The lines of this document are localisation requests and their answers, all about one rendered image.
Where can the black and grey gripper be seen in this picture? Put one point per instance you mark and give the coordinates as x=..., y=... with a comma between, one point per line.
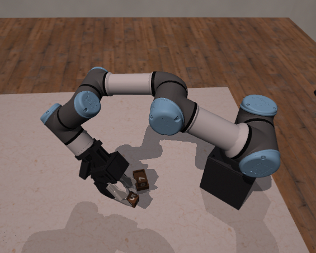
x=112, y=166

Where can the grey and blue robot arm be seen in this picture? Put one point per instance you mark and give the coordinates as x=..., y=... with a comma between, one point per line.
x=249, y=144

